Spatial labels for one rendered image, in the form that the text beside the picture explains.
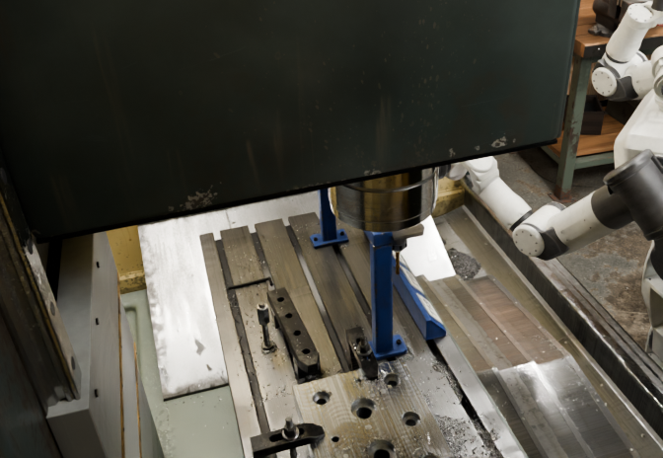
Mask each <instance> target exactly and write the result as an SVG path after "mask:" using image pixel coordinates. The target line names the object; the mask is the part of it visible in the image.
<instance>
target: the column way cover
mask: <svg viewBox="0 0 663 458"><path fill-rule="evenodd" d="M56 304H57V307H58V310H59V313H60V315H61V318H62V321H63V324H64V326H65V329H66V332H67V335H68V337H69V340H70V342H71V344H72V347H73V350H74V353H75V355H76V358H77V361H78V364H79V366H80V369H81V372H82V378H81V399H79V400H76V399H74V400H73V401H72V402H68V401H67V400H66V399H64V400H59V401H58V403H57V404H56V405H55V406H51V407H48V413H47V416H46V417H45V419H46V421H47V423H48V426H49V428H50V430H51V433H52V435H53V437H54V440H55V442H56V444H57V447H58V449H59V451H60V454H61V456H62V458H153V445H152V430H151V417H150V407H149V404H148V400H147V397H146V394H145V390H144V387H143V384H142V380H141V377H140V373H139V370H138V367H137V355H136V354H137V353H136V344H135V342H134V340H133V337H132V333H131V331H130V328H129V324H128V321H127V317H126V314H125V311H124V307H123V304H122V300H121V297H120V278H119V272H118V271H117V269H116V265H115V262H114V258H113V255H112V252H111V246H110V242H109V239H108V235H107V232H106V231H105V232H99V233H94V234H89V235H84V236H79V237H74V238H68V239H63V240H62V247H61V258H60V268H59V278H58V289H57V299H56Z"/></svg>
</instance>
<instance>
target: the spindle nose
mask: <svg viewBox="0 0 663 458"><path fill-rule="evenodd" d="M438 175H439V167H435V168H430V169H424V170H419V171H414V172H409V173H404V174H399V175H394V176H388V177H384V178H379V179H374V180H369V181H364V182H358V183H353V184H348V185H343V186H338V187H333V188H328V195H329V201H330V205H331V211H332V213H333V214H334V215H335V216H336V217H337V218H338V219H339V220H340V221H342V222H343V223H345V224H347V225H349V226H351V227H354V228H356V229H360V230H364V231H370V232H395V231H401V230H405V229H407V228H410V227H413V226H415V225H417V224H419V223H421V222H422V221H424V220H425V219H427V218H428V217H429V216H430V215H431V214H432V212H433V211H434V209H435V206H436V199H437V196H438Z"/></svg>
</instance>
